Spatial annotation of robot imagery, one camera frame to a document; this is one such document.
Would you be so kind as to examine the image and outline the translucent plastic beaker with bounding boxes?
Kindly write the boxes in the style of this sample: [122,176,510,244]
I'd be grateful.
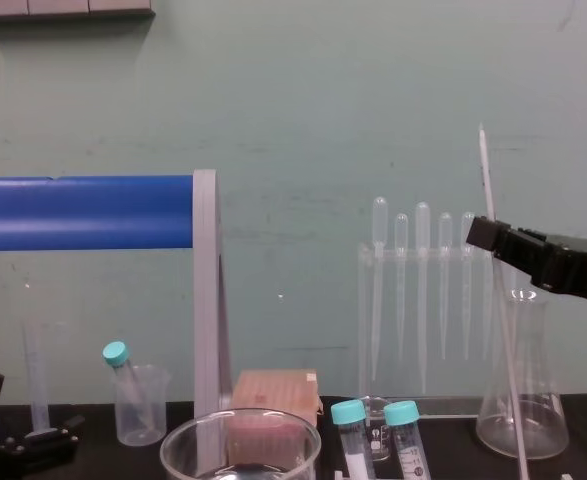
[114,363,170,447]

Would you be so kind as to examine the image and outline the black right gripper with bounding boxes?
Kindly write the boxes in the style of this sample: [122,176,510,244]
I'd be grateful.
[464,215,587,310]

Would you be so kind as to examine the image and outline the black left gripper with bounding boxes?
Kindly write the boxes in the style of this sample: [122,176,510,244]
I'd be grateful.
[0,372,87,480]

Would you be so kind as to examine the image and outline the clear plastic measuring cylinder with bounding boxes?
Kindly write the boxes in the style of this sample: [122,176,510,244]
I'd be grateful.
[19,319,70,437]

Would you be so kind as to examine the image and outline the teal capped centrifuge tube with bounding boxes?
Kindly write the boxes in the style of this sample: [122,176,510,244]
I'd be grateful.
[383,400,435,480]
[101,340,150,436]
[329,398,377,480]

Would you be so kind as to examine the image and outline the small glass beaker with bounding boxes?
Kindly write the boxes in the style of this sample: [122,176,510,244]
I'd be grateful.
[356,394,400,462]

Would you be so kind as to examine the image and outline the clear acrylic pipette rack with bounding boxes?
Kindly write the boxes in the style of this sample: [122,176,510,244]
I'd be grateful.
[356,241,520,419]

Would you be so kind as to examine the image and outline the pink pipette tip box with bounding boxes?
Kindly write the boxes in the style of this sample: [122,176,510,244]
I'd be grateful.
[226,368,325,472]

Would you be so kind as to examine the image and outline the wall shelf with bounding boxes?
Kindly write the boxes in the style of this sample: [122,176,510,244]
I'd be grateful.
[0,0,157,22]

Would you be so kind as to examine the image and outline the grey upright stand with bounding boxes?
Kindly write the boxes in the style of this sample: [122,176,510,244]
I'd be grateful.
[191,168,235,437]

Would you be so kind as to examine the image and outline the large glass beaker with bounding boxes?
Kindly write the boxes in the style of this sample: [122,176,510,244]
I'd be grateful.
[159,407,323,480]

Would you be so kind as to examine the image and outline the white thermometer rod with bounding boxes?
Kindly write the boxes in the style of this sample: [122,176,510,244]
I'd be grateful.
[477,123,531,480]

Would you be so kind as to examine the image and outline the glass conical flask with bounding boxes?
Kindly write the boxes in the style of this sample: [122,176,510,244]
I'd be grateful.
[474,286,571,461]

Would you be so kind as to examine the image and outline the blue horizontal tube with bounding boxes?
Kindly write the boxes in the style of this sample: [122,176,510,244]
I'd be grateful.
[0,174,195,252]

